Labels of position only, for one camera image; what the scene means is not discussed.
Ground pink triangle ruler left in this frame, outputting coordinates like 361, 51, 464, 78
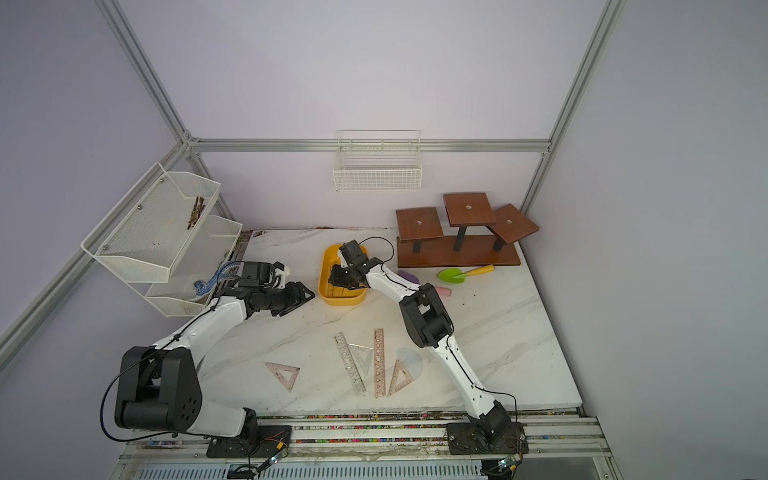
264, 362, 300, 392

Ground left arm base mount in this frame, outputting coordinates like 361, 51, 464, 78
206, 409, 293, 459

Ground purple toy shovel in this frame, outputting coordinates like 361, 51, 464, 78
397, 270, 452, 297

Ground clear patterned ruler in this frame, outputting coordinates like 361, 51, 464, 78
334, 332, 366, 396

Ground pink triangle ruler right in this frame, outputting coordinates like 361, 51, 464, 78
388, 358, 414, 396

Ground white wire wall basket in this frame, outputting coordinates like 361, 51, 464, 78
333, 129, 423, 193

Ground brown items in basket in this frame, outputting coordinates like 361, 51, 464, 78
186, 196, 206, 230

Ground aluminium frame post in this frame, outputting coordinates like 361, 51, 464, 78
95, 0, 235, 223

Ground yellow plastic storage box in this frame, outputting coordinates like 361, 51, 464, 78
317, 242, 368, 307

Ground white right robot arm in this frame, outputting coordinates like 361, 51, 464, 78
329, 258, 513, 448

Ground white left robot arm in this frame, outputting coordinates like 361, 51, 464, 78
108, 282, 315, 450

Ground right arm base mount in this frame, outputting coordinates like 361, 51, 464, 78
446, 401, 529, 455

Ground aluminium rail base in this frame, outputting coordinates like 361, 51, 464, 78
110, 412, 622, 479

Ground white mesh upper shelf basket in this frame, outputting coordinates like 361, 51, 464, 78
81, 163, 220, 283

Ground white mesh lower shelf basket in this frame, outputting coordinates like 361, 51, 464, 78
143, 215, 242, 317

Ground pink triangle ruler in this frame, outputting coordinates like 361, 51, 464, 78
388, 358, 414, 396
264, 362, 300, 392

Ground clear blue triangle ruler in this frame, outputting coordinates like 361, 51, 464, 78
348, 343, 374, 378

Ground green toy shovel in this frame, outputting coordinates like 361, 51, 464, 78
437, 265, 495, 284

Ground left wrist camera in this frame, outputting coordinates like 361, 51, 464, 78
237, 261, 290, 289

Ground white mesh shelf basket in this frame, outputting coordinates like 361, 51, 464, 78
143, 215, 242, 317
81, 163, 220, 283

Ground clear protractor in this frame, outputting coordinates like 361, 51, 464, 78
397, 348, 424, 380

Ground brown wooden display stand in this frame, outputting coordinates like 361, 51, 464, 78
396, 192, 540, 268

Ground pink stencil ruler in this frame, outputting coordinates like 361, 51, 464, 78
374, 328, 386, 398

